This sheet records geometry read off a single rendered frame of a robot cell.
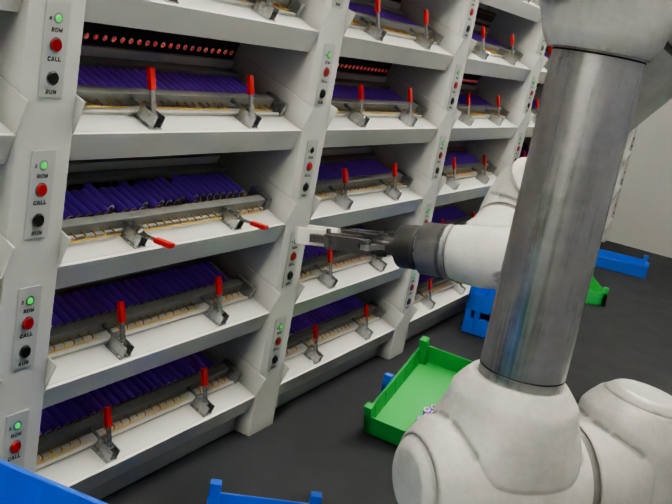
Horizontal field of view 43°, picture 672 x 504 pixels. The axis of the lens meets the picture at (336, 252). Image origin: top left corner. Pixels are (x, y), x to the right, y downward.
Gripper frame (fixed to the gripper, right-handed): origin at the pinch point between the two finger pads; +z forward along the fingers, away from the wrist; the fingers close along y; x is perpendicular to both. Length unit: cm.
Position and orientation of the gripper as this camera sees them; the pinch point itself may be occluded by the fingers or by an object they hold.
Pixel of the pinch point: (317, 235)
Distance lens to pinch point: 153.9
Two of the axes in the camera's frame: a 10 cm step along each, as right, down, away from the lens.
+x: 0.4, -9.9, -1.6
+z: -8.7, -1.1, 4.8
